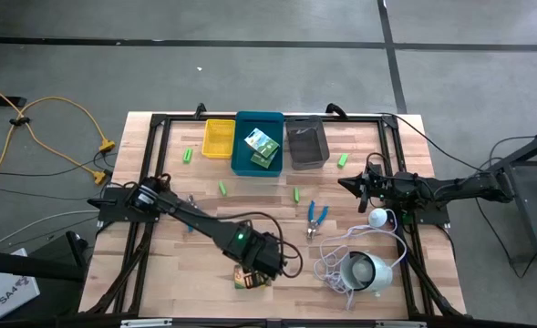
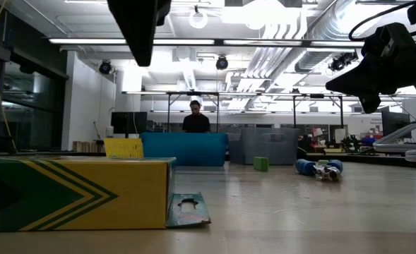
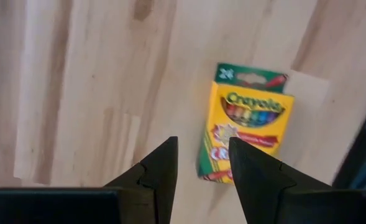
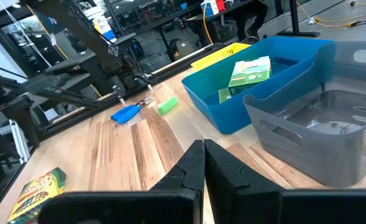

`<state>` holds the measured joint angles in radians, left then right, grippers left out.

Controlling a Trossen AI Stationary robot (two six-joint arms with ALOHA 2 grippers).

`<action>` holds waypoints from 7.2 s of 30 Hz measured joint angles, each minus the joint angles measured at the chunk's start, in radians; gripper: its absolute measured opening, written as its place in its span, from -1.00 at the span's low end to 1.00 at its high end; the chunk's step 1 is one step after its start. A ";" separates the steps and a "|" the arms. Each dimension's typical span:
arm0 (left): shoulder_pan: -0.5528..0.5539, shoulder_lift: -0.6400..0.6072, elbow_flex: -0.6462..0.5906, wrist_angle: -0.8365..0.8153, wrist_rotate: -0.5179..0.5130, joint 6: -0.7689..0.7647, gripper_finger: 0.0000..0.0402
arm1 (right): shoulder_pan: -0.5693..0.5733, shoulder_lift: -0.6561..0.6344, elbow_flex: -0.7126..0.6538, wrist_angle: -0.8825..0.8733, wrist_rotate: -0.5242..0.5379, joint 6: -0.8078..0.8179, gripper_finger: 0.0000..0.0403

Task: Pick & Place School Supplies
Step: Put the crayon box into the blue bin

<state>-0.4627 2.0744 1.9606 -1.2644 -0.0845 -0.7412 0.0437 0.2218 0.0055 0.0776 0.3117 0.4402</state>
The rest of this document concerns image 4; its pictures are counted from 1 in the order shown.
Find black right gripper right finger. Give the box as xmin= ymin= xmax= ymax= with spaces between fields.
xmin=204 ymin=139 xmax=366 ymax=224

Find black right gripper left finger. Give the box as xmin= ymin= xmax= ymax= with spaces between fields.
xmin=38 ymin=139 xmax=206 ymax=224

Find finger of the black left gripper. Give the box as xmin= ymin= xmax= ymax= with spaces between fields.
xmin=135 ymin=73 xmax=158 ymax=94
xmin=112 ymin=83 xmax=127 ymax=108

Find blue-handled pliers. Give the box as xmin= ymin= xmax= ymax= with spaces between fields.
xmin=110 ymin=95 xmax=155 ymax=125

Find green eraser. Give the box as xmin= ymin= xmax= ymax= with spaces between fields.
xmin=157 ymin=96 xmax=179 ymax=116

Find blue plastic bin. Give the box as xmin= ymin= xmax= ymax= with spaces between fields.
xmin=181 ymin=36 xmax=336 ymax=135

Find yellow mesh basket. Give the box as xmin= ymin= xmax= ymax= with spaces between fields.
xmin=190 ymin=42 xmax=252 ymax=72

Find grey plastic bin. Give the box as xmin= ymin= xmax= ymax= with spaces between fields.
xmin=243 ymin=40 xmax=366 ymax=189

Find white and red box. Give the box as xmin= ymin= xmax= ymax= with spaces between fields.
xmin=200 ymin=0 xmax=226 ymax=17

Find person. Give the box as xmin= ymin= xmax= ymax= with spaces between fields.
xmin=237 ymin=0 xmax=269 ymax=41

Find black floor stand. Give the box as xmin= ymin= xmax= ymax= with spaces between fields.
xmin=277 ymin=0 xmax=321 ymax=37

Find yellow hanging cord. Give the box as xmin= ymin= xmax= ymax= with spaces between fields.
xmin=202 ymin=2 xmax=214 ymax=45

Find silver aluminium bracket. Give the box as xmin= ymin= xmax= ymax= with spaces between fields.
xmin=9 ymin=119 xmax=31 ymax=165

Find yellow extension cord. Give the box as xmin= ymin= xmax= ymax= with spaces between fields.
xmin=296 ymin=0 xmax=366 ymax=29

